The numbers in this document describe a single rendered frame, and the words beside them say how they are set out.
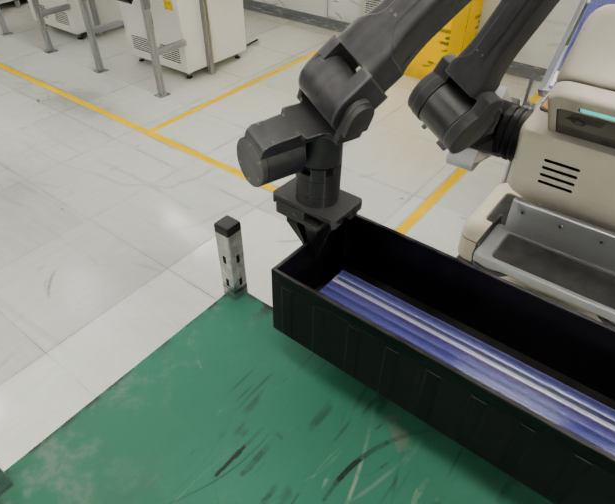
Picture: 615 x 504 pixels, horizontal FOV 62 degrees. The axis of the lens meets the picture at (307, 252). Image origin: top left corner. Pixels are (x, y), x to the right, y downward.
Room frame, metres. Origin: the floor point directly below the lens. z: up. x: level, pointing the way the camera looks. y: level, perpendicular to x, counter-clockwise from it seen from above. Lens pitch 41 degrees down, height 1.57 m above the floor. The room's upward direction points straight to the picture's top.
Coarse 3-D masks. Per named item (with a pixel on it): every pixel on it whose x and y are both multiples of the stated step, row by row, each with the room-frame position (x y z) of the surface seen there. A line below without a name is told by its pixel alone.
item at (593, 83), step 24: (600, 24) 0.67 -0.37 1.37; (576, 48) 0.66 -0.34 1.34; (600, 48) 0.64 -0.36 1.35; (576, 72) 0.63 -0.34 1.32; (600, 72) 0.61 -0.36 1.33; (552, 96) 0.63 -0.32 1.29; (576, 96) 0.60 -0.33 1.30; (600, 96) 0.59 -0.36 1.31; (552, 120) 0.66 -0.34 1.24; (576, 120) 0.63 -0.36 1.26; (600, 120) 0.60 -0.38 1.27; (600, 144) 0.64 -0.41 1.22
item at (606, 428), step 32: (352, 288) 0.51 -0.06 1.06; (384, 320) 0.45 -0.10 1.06; (416, 320) 0.45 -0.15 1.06; (448, 352) 0.40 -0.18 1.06; (480, 352) 0.40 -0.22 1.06; (512, 384) 0.35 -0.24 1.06; (544, 384) 0.35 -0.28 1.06; (544, 416) 0.31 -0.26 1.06; (576, 416) 0.31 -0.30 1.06; (608, 416) 0.31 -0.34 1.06; (608, 448) 0.27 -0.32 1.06
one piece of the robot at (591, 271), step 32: (512, 224) 0.66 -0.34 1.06; (544, 224) 0.63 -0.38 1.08; (576, 224) 0.61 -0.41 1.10; (480, 256) 0.60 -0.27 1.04; (512, 256) 0.60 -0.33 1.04; (544, 256) 0.60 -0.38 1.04; (576, 256) 0.60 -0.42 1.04; (608, 256) 0.57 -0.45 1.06; (544, 288) 0.54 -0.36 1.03; (576, 288) 0.53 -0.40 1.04; (608, 288) 0.53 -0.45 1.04; (608, 320) 0.50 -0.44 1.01
